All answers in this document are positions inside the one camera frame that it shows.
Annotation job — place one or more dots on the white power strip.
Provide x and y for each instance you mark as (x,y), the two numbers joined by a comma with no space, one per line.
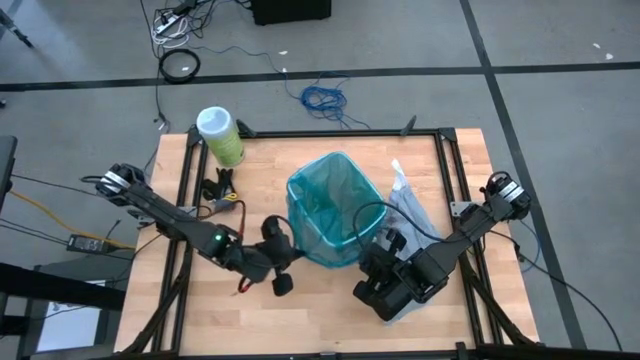
(167,23)

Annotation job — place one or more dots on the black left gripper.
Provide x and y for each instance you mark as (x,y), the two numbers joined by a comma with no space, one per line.
(272,250)

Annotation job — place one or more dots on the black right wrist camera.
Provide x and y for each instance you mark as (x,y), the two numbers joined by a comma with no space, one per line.
(392,240)

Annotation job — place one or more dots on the grey plastic bin liner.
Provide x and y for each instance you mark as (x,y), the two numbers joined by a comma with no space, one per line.
(410,205)

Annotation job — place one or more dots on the white board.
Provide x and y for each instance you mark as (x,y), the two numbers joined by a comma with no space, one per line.
(70,325)

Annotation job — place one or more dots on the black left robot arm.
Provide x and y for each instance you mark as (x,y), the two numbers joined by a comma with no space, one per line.
(165,215)

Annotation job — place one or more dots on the teal plastic trash bag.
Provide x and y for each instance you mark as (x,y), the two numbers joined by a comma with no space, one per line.
(330,210)

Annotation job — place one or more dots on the green disinfecting wipes canister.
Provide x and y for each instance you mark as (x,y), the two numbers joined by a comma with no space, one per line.
(225,145)

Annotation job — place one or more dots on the black tripod leg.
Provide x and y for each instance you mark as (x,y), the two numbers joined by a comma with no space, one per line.
(17,30)

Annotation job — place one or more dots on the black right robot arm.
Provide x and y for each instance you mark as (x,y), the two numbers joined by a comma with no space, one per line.
(460,235)

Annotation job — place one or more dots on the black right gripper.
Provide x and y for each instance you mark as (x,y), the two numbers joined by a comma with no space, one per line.
(380,295)

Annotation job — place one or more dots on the black metal table frame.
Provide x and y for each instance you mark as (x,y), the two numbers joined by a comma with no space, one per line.
(500,353)

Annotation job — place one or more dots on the black floor box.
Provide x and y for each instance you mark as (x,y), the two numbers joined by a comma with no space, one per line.
(290,11)

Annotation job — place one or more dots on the black power adapter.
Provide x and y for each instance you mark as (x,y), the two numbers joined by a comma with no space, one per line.
(90,244)

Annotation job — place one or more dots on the black clamp tool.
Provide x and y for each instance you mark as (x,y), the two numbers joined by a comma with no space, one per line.
(220,185)

